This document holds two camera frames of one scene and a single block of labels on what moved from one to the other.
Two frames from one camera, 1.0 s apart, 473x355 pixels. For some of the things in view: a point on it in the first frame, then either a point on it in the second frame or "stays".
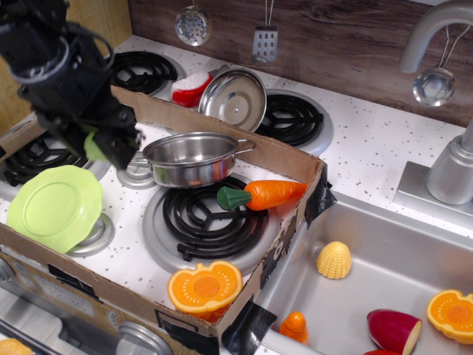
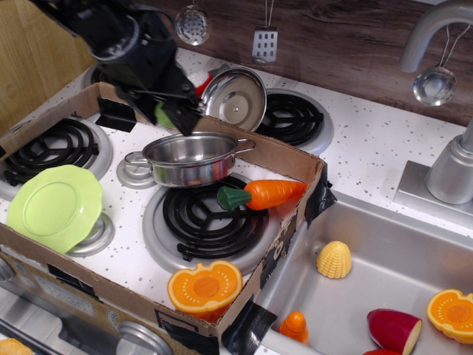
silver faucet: [445, 188] stays
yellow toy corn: [334, 260] stays
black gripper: [60, 69] → [151, 73]
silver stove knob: [137, 339] stays
